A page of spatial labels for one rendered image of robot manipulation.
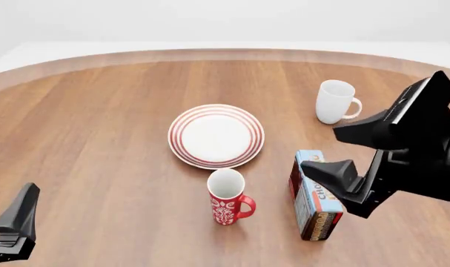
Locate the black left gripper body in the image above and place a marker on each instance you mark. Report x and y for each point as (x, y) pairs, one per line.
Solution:
(13, 249)

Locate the blue chocolate pudding box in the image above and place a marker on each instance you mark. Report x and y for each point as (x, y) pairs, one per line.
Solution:
(321, 222)

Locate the red patterned mug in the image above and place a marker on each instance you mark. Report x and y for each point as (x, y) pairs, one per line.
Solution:
(224, 208)

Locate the white plate with red rings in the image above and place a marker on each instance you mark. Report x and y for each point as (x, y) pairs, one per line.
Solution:
(216, 137)

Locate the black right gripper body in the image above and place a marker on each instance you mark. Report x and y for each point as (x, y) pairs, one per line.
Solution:
(376, 192)

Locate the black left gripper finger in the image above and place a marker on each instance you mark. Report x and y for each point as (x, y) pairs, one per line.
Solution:
(22, 211)

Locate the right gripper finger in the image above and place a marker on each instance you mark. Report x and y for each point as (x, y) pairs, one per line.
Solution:
(336, 173)
(362, 130)

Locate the white mug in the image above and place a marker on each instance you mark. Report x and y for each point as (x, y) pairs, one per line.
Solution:
(332, 108)

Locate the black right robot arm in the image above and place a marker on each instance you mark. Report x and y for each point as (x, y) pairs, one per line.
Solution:
(432, 169)

